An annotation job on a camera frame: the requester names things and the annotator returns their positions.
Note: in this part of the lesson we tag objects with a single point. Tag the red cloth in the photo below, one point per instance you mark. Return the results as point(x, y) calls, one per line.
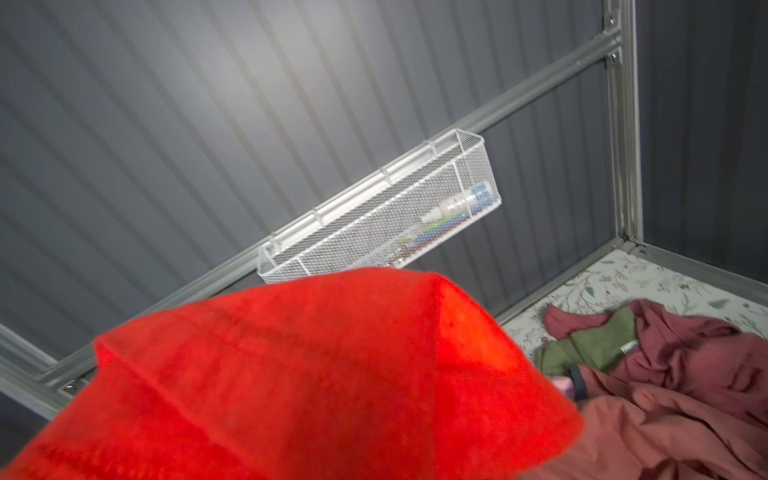
point(373, 373)

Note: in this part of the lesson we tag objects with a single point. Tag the white tube in basket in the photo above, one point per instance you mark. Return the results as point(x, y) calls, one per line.
point(467, 202)

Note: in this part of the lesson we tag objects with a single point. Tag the light pink shirt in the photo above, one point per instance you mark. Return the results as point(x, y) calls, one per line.
point(564, 385)

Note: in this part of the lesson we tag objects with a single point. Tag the olive green shirt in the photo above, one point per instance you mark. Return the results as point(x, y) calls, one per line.
point(597, 341)

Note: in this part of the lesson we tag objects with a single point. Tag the dusty rose shirt grey trim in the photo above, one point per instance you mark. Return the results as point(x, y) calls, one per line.
point(643, 431)

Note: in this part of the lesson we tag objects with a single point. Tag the maroon shirt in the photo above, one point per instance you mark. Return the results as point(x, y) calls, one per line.
point(705, 358)

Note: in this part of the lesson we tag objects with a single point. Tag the white wire mesh basket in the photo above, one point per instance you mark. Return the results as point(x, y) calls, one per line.
point(382, 227)

